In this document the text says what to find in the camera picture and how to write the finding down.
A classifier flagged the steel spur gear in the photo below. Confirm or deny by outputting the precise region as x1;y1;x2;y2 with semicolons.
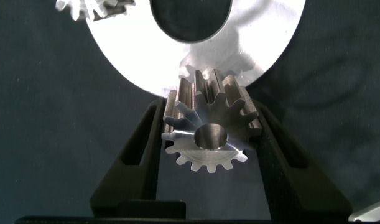
160;68;262;174
55;0;136;22

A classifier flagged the round white plate with pins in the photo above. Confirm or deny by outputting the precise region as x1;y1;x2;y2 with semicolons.
85;0;307;98

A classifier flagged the boxy camera with shiny side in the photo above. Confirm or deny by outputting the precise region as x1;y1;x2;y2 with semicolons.
348;197;380;223

